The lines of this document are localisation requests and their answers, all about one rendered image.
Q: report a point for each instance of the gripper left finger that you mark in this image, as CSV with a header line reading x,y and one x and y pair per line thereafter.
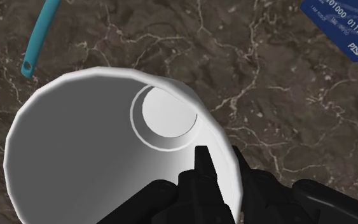
x,y
202,186

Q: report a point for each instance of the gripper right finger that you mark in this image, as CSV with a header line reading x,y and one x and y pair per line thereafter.
x,y
278,198

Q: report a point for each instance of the white cup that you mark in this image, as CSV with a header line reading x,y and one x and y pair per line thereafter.
x,y
104,149

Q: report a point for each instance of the blue bank card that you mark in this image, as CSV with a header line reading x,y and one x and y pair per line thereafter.
x,y
344,23

